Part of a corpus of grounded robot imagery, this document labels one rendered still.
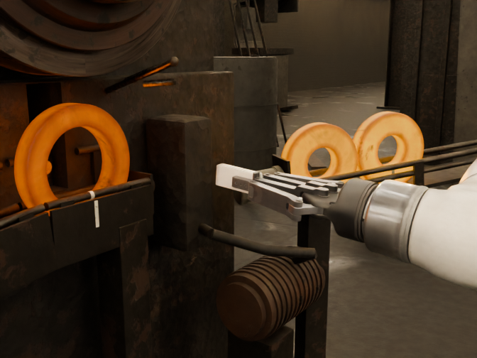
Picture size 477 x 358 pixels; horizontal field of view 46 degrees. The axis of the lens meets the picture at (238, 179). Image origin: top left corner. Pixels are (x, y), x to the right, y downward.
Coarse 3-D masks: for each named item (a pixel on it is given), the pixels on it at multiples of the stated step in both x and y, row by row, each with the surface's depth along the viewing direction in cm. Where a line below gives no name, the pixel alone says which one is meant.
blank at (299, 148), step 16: (304, 128) 105; (320, 128) 104; (336, 128) 106; (288, 144) 105; (304, 144) 104; (320, 144) 105; (336, 144) 106; (352, 144) 107; (288, 160) 104; (304, 160) 105; (336, 160) 108; (352, 160) 108; (320, 176) 110
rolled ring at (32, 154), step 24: (48, 120) 75; (72, 120) 78; (96, 120) 82; (24, 144) 75; (48, 144) 76; (120, 144) 86; (24, 168) 74; (120, 168) 87; (24, 192) 75; (48, 192) 77
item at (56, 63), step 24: (0, 24) 66; (168, 24) 89; (0, 48) 66; (24, 48) 69; (48, 48) 72; (120, 48) 81; (144, 48) 85; (48, 72) 73; (72, 72) 75; (96, 72) 78
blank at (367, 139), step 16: (384, 112) 110; (368, 128) 108; (384, 128) 109; (400, 128) 110; (416, 128) 111; (368, 144) 109; (400, 144) 113; (416, 144) 112; (368, 160) 109; (400, 160) 112; (368, 176) 110
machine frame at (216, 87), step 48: (192, 0) 115; (192, 48) 117; (0, 96) 78; (48, 96) 88; (96, 96) 91; (144, 96) 100; (192, 96) 111; (0, 144) 79; (144, 144) 102; (0, 192) 80; (48, 288) 89; (96, 288) 97; (192, 288) 119; (0, 336) 83; (48, 336) 90; (96, 336) 98; (192, 336) 121
